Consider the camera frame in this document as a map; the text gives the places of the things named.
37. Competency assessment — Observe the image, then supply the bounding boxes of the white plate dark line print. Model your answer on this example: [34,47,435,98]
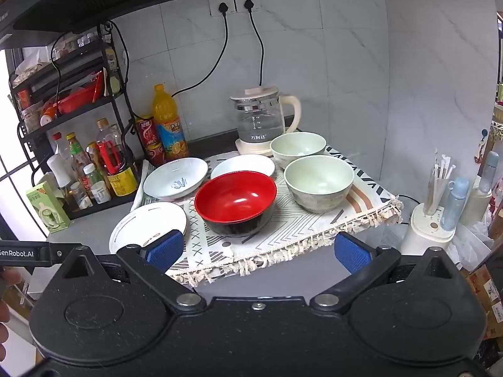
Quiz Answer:
[109,201,188,255]

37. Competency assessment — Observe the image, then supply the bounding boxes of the patterned fringed cloth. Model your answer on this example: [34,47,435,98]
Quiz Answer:
[130,145,405,288]

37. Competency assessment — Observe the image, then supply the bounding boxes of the person's left hand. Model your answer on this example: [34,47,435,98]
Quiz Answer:
[0,268,23,347]

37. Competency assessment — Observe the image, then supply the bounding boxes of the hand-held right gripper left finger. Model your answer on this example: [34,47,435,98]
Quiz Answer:
[59,230,207,310]

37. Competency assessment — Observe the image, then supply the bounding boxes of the green label bottle yellow cap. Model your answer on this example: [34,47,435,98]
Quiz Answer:
[65,133,91,177]

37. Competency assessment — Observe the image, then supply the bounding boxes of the small clear jar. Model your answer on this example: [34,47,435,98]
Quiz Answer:
[69,183,93,210]

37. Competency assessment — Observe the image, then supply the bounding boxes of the white capped bottle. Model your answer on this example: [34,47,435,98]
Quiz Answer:
[46,154,79,189]

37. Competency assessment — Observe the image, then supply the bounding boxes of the oil bottle yellow label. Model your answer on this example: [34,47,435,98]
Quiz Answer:
[96,118,139,198]

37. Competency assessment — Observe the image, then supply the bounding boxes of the green cardboard box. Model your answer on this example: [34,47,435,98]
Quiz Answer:
[25,181,72,238]

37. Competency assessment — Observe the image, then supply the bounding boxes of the black metal rack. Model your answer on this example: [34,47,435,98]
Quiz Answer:
[8,21,142,221]

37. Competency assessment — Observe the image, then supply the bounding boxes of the brown cardboard box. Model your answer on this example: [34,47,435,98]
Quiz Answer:
[464,263,503,338]

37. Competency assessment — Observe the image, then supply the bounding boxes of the light blue bottle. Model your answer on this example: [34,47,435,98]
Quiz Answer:
[440,177,471,232]

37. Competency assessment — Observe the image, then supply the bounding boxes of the white plate blue lettering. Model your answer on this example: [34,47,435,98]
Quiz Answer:
[210,154,276,181]

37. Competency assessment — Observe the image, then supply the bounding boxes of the white plate rolling pin print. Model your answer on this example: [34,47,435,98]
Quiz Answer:
[142,157,209,201]

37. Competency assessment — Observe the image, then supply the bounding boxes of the red capped bottle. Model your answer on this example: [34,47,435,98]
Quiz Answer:
[52,132,73,169]

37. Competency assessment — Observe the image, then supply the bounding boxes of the cream bottle grey top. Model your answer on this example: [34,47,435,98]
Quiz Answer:
[460,151,500,226]

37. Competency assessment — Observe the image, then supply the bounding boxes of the red and black bowl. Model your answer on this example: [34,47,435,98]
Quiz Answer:
[194,171,278,238]

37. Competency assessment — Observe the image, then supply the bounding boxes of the glass kettle cream handle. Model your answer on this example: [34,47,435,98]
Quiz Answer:
[230,85,302,146]

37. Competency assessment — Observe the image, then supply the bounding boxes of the black power cable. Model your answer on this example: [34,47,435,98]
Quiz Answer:
[171,2,230,99]
[244,0,265,87]

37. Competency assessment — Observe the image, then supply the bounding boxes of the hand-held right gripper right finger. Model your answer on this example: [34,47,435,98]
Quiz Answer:
[310,232,459,309]

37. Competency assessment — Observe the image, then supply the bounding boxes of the bundle of wrapped chopsticks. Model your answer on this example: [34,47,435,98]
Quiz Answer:
[426,148,456,215]

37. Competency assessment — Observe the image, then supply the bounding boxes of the red handled tool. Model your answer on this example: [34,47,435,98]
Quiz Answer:
[97,140,120,175]

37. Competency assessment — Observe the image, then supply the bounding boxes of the orange juice bottle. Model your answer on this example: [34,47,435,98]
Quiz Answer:
[151,84,190,161]

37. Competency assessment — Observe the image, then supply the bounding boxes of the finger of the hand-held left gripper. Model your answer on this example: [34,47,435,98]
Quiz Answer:
[49,243,86,264]

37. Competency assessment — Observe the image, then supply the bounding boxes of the cream kettle base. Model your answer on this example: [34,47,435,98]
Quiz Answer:
[235,137,276,156]

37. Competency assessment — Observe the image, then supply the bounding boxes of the cream chopstick holder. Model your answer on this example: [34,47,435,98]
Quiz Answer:
[400,202,456,260]

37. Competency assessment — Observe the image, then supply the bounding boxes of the pale green bowl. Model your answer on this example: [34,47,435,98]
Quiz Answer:
[269,131,328,170]
[284,154,355,213]

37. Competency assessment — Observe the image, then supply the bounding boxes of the red drink can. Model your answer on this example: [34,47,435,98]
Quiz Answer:
[135,116,160,148]
[145,141,168,167]

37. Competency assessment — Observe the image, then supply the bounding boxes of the red plastic basin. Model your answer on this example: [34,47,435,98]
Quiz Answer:
[41,84,99,114]

